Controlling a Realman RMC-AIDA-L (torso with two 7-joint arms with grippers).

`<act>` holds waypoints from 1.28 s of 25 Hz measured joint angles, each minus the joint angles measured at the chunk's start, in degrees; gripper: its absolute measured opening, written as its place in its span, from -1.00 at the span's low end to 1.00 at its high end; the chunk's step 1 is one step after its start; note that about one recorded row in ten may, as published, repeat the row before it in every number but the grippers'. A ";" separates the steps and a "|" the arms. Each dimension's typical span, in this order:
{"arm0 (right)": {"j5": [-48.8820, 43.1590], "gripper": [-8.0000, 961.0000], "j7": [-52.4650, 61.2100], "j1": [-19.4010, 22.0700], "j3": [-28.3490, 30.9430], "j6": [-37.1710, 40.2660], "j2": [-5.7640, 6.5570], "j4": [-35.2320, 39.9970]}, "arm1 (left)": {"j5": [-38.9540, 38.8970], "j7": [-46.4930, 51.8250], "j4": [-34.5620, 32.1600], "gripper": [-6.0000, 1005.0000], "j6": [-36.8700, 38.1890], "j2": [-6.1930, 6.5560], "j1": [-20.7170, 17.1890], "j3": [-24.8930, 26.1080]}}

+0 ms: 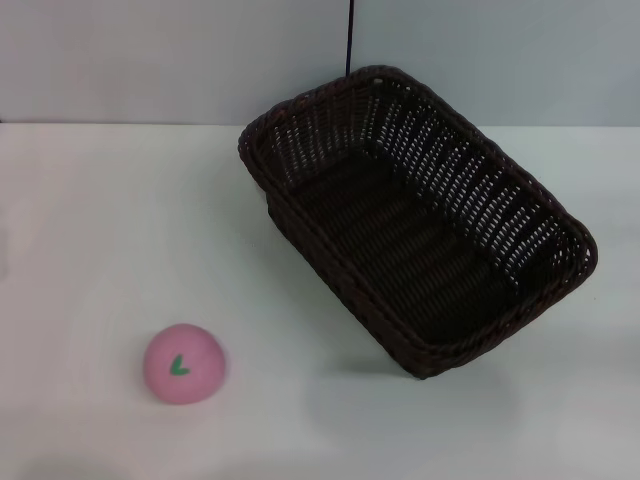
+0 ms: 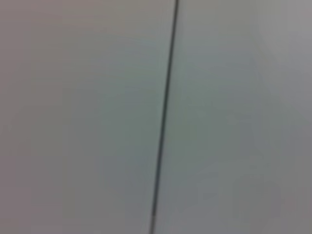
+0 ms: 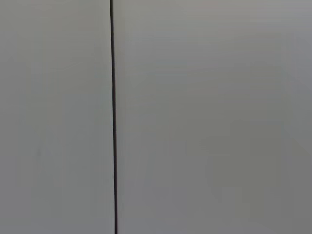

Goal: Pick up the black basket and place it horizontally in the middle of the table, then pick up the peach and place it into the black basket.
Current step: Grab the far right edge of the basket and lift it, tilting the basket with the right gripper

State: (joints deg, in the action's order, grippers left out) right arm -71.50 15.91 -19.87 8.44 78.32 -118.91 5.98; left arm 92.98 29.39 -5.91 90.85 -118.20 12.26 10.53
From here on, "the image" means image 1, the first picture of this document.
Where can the dark brown woven basket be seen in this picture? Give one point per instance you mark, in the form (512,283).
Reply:
(400,240)

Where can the pink peach toy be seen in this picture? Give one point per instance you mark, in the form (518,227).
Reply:
(200,350)

